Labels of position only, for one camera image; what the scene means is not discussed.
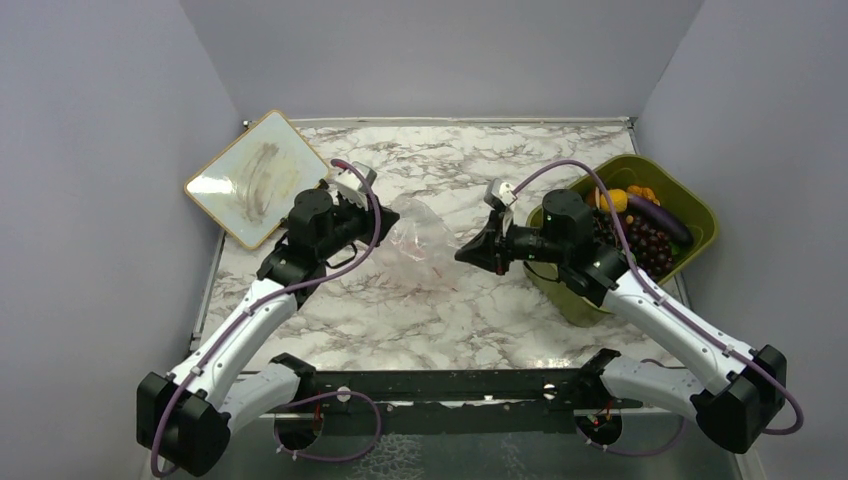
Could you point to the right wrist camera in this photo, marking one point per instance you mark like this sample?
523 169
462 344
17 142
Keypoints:
499 195

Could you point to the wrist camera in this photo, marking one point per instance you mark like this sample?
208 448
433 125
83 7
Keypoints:
350 186
499 195

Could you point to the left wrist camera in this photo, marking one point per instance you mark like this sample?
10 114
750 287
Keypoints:
350 186

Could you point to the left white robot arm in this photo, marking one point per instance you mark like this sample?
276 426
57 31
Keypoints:
186 417

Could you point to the clear zip top bag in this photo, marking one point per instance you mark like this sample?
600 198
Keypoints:
418 251

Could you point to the dark red grape bunch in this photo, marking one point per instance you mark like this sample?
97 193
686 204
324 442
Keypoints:
649 245

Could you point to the orange pumpkin piece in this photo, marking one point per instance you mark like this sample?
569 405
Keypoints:
643 192

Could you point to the gold framed mirror tray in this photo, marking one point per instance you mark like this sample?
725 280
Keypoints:
250 186

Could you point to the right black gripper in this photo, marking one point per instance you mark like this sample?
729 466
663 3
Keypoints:
483 249

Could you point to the yellow orange fruit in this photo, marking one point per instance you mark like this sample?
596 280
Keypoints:
615 200

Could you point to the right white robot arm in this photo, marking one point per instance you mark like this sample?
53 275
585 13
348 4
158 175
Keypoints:
731 390

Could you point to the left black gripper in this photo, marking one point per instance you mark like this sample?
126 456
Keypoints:
364 214

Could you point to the purple eggplant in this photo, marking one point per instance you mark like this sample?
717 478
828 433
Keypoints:
661 217

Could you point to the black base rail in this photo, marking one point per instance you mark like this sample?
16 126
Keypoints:
433 402

